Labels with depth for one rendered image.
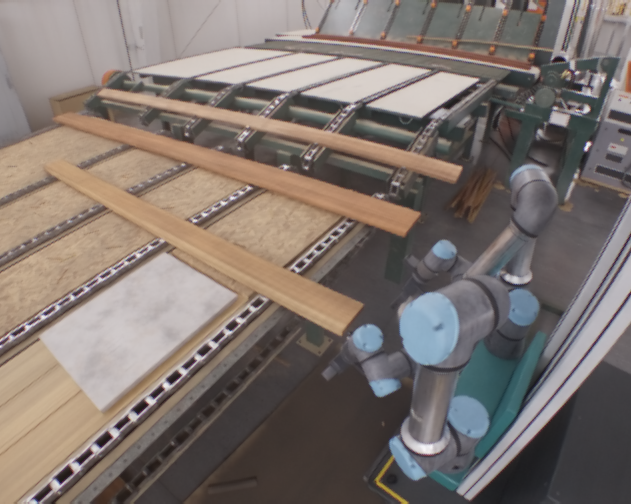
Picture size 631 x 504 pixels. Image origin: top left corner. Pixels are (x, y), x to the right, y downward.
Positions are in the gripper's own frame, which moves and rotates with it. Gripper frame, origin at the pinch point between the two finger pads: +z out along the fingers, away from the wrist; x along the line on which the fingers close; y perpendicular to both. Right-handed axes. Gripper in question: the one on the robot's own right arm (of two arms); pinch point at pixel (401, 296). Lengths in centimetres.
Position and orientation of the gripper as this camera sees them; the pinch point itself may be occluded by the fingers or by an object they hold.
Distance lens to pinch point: 152.8
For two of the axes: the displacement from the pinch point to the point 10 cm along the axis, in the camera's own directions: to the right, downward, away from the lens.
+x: 5.3, -4.2, 7.4
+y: 7.5, 6.4, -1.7
